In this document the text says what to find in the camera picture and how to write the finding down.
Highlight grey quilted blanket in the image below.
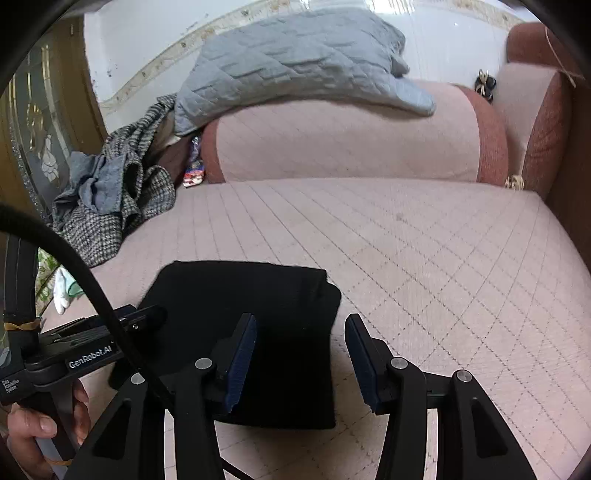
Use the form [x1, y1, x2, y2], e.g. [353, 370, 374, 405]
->
[174, 8, 436, 136]

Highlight black pants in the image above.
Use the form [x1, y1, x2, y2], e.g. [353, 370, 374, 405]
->
[138, 261, 342, 430]

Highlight white green-trimmed sock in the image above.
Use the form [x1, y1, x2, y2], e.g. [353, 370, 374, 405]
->
[53, 266, 83, 315]

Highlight wooden glass door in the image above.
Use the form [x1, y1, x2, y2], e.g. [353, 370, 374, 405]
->
[1, 16, 107, 223]

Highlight black small item on ledge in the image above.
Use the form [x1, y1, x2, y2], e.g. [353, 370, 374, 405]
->
[474, 70, 497, 103]

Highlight pink bolster pillow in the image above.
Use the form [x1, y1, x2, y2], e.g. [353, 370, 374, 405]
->
[201, 81, 509, 186]

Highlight left hand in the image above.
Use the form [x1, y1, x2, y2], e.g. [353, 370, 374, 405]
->
[7, 380, 91, 479]

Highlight green patterned cloth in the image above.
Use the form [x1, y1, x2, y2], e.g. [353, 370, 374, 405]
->
[35, 249, 60, 316]

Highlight pink armrest cushion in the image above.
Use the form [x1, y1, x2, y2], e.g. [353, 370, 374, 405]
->
[493, 22, 583, 198]

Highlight houndstooth checked coat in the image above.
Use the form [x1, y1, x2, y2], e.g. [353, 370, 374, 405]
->
[51, 94, 176, 268]

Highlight blue denim garment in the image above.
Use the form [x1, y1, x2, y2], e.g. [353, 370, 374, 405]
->
[52, 151, 126, 223]

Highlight black cable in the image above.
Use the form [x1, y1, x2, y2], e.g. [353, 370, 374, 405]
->
[0, 202, 256, 480]

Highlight red blue snack packet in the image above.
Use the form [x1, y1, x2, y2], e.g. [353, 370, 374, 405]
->
[182, 136, 205, 188]

